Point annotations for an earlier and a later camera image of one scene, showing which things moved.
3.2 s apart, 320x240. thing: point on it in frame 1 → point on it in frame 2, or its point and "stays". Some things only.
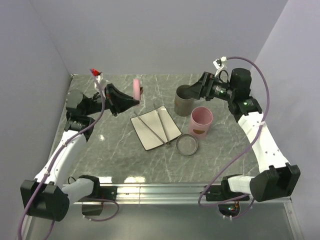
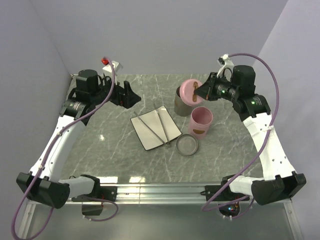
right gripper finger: x=195 y=90 → x=204 y=90
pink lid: x=136 y=89 → x=187 y=93
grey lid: x=186 y=144 stays
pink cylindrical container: x=199 y=122 stays
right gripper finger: x=208 y=89 stays
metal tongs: x=167 y=140 stays
